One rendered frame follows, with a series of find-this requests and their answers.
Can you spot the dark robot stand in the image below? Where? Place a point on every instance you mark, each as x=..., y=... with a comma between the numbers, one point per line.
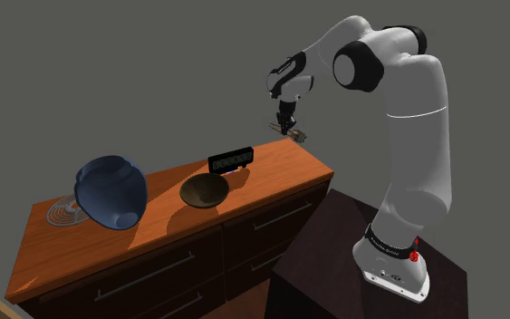
x=321, y=260

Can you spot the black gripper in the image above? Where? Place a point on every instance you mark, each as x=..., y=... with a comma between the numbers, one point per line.
x=287, y=110

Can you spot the orange-topped chest of drawers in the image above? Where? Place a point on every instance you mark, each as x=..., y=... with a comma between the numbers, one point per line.
x=82, y=252

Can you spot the grey round trivet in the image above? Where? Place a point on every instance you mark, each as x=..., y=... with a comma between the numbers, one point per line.
x=60, y=214

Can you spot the black digital clock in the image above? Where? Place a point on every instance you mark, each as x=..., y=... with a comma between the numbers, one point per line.
x=230, y=160

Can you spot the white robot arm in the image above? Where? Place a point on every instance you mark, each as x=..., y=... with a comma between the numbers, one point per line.
x=418, y=145

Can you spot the blue round vase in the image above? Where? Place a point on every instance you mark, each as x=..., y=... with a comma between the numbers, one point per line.
x=111, y=194

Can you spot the dark brown bowl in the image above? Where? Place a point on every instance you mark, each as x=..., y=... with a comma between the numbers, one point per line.
x=204, y=191

